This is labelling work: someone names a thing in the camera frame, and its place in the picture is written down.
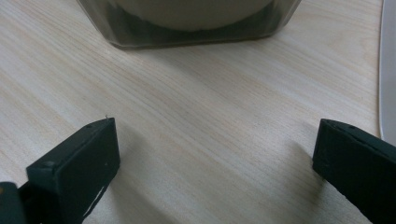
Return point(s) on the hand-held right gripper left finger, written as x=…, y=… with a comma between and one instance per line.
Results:
x=77, y=168

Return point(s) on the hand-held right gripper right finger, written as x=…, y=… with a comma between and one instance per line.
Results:
x=358, y=165

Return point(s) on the dark translucent plastic container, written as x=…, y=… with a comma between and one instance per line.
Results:
x=130, y=32

